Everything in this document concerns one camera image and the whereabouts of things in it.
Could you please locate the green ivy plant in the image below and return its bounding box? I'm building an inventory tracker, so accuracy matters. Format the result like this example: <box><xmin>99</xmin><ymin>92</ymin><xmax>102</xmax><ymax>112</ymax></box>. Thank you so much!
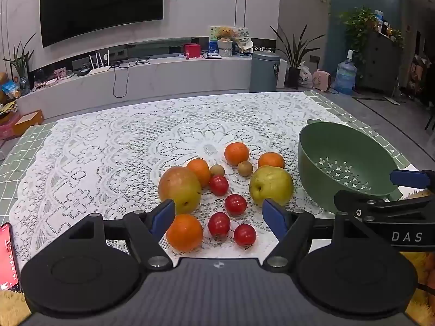
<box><xmin>340</xmin><ymin>6</ymin><xmax>378</xmax><ymax>58</ymax></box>

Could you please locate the orange cardboard box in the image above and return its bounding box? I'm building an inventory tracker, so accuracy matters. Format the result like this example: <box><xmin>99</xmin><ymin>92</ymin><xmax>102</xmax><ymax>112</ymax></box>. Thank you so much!
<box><xmin>15</xmin><ymin>109</ymin><xmax>44</xmax><ymax>126</ymax></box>

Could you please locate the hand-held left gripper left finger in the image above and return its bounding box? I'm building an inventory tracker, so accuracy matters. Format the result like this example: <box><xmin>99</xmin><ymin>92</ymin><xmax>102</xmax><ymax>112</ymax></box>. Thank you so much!
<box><xmin>64</xmin><ymin>199</ymin><xmax>176</xmax><ymax>269</ymax></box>

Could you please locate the black wall television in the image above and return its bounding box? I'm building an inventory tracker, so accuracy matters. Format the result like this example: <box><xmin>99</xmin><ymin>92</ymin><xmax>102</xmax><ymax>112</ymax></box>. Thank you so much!
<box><xmin>40</xmin><ymin>0</ymin><xmax>164</xmax><ymax>48</ymax></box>

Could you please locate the white marble television console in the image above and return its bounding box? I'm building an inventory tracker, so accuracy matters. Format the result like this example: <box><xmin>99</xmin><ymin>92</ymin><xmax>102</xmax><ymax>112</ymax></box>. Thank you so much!
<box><xmin>15</xmin><ymin>56</ymin><xmax>254</xmax><ymax>123</ymax></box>

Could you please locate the pink box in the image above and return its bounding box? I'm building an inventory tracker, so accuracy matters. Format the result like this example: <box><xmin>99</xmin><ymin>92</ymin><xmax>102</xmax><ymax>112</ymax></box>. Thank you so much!
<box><xmin>0</xmin><ymin>114</ymin><xmax>21</xmax><ymax>140</ymax></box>

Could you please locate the white router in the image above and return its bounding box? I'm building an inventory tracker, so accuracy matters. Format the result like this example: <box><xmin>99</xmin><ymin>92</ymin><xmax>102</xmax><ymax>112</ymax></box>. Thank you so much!
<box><xmin>88</xmin><ymin>50</ymin><xmax>111</xmax><ymax>74</ymax></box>

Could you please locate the white plastic bag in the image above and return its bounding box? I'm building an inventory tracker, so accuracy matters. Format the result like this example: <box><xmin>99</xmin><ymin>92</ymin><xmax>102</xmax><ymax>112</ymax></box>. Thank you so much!
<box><xmin>299</xmin><ymin>62</ymin><xmax>313</xmax><ymax>88</ymax></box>

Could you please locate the blue water bottle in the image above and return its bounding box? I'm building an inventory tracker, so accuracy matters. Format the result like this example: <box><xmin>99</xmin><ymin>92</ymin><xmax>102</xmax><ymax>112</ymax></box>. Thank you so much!
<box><xmin>335</xmin><ymin>50</ymin><xmax>357</xmax><ymax>95</ymax></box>

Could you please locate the yellow-green pear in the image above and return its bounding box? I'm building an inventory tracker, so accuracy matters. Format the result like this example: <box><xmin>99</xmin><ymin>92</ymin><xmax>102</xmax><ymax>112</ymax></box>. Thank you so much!
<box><xmin>249</xmin><ymin>166</ymin><xmax>294</xmax><ymax>207</ymax></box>

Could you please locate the printed round fan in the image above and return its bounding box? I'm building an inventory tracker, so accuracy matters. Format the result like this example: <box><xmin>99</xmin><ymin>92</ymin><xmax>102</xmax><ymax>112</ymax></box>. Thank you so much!
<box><xmin>236</xmin><ymin>27</ymin><xmax>254</xmax><ymax>54</ymax></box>

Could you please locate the black power cable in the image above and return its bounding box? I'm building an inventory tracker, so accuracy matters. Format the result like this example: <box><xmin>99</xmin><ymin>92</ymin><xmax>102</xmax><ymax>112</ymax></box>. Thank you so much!
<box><xmin>112</xmin><ymin>59</ymin><xmax>150</xmax><ymax>97</ymax></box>

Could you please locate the blue snack bag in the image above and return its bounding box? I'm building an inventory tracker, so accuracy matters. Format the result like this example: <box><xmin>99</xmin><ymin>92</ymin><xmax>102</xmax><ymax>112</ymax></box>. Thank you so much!
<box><xmin>2</xmin><ymin>80</ymin><xmax>21</xmax><ymax>101</ymax></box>

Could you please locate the green colander bowl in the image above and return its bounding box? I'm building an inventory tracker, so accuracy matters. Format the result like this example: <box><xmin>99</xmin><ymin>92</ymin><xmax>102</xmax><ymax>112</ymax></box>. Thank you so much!
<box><xmin>298</xmin><ymin>120</ymin><xmax>402</xmax><ymax>213</ymax></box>

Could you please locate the dark grey cabinet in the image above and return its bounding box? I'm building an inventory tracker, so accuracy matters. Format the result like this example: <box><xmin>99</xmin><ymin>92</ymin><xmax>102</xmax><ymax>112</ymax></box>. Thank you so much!
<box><xmin>360</xmin><ymin>32</ymin><xmax>403</xmax><ymax>96</ymax></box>

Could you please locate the red-green mango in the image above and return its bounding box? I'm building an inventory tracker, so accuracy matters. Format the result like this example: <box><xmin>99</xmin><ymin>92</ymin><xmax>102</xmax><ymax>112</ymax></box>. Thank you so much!
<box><xmin>158</xmin><ymin>166</ymin><xmax>203</xmax><ymax>215</ymax></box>

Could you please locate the pink heater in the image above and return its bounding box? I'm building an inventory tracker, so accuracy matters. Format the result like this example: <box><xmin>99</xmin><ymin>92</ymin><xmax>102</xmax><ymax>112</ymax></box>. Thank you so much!
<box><xmin>312</xmin><ymin>70</ymin><xmax>333</xmax><ymax>92</ymax></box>

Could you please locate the smartphone with red screen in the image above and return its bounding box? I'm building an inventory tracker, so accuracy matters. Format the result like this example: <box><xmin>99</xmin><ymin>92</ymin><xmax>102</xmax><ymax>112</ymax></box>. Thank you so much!
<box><xmin>0</xmin><ymin>222</ymin><xmax>23</xmax><ymax>293</ymax></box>

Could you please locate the orange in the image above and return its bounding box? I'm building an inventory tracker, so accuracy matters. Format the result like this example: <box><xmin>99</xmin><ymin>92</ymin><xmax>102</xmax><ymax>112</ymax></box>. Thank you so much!
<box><xmin>224</xmin><ymin>142</ymin><xmax>250</xmax><ymax>167</ymax></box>
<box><xmin>166</xmin><ymin>214</ymin><xmax>204</xmax><ymax>252</ymax></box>
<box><xmin>186</xmin><ymin>158</ymin><xmax>211</xmax><ymax>188</ymax></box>
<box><xmin>257</xmin><ymin>152</ymin><xmax>285</xmax><ymax>170</ymax></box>

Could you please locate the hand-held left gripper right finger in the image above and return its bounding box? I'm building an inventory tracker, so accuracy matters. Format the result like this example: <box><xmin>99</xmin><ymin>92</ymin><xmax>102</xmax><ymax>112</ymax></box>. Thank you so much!
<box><xmin>262</xmin><ymin>199</ymin><xmax>368</xmax><ymax>268</ymax></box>

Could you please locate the yellow fluffy rug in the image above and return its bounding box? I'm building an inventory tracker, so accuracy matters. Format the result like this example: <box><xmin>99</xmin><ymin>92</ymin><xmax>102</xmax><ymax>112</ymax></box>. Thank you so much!
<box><xmin>0</xmin><ymin>190</ymin><xmax>435</xmax><ymax>326</ymax></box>

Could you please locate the green plant in glass vase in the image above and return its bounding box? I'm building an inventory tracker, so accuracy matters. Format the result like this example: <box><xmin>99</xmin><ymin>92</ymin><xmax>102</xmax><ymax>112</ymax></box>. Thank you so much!
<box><xmin>3</xmin><ymin>33</ymin><xmax>36</xmax><ymax>94</ymax></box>

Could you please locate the red cherry tomato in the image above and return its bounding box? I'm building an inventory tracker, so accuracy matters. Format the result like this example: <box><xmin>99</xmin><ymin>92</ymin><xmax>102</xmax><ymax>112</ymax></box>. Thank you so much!
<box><xmin>233</xmin><ymin>224</ymin><xmax>257</xmax><ymax>247</ymax></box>
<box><xmin>224</xmin><ymin>194</ymin><xmax>247</xmax><ymax>215</ymax></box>
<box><xmin>208</xmin><ymin>212</ymin><xmax>231</xmax><ymax>237</ymax></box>
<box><xmin>208</xmin><ymin>175</ymin><xmax>229</xmax><ymax>196</ymax></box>

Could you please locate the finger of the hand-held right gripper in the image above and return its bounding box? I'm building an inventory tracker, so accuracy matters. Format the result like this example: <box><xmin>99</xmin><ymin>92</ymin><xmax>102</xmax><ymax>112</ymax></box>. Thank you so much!
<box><xmin>334</xmin><ymin>190</ymin><xmax>435</xmax><ymax>218</ymax></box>
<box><xmin>390</xmin><ymin>169</ymin><xmax>435</xmax><ymax>191</ymax></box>

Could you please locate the white lace tablecloth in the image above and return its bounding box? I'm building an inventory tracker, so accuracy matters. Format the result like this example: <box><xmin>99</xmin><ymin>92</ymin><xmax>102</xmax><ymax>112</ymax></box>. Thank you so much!
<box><xmin>8</xmin><ymin>91</ymin><xmax>413</xmax><ymax>269</ymax></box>

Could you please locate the green checked table mat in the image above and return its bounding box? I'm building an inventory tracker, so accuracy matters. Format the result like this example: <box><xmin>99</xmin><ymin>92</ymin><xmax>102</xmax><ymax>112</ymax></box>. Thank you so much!
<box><xmin>0</xmin><ymin>90</ymin><xmax>435</xmax><ymax>218</ymax></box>

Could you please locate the long-leaf plant in black pot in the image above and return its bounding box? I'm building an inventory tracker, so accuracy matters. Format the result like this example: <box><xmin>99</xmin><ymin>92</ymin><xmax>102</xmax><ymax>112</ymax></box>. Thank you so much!
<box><xmin>270</xmin><ymin>24</ymin><xmax>327</xmax><ymax>89</ymax></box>

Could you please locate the grey trash bin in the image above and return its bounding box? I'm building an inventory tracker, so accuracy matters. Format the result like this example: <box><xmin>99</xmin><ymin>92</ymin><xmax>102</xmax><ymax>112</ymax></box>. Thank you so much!
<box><xmin>251</xmin><ymin>51</ymin><xmax>281</xmax><ymax>93</ymax></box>

